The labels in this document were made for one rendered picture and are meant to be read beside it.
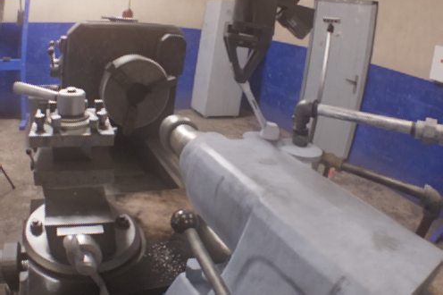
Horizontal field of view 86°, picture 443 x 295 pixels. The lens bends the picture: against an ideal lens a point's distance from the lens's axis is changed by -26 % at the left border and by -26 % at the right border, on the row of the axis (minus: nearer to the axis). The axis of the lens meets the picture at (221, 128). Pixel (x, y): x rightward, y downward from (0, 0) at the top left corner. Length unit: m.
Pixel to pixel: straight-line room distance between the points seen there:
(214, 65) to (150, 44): 3.37
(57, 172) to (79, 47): 0.72
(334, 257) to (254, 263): 0.11
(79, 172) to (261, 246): 0.36
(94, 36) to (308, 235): 1.07
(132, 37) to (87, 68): 0.22
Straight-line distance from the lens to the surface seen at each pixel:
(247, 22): 0.46
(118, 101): 1.06
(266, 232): 0.34
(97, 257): 0.47
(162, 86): 1.06
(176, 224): 0.37
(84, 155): 0.61
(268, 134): 0.53
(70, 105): 0.58
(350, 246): 0.30
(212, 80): 4.62
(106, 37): 1.22
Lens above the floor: 1.33
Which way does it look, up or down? 18 degrees down
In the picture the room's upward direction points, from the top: 9 degrees clockwise
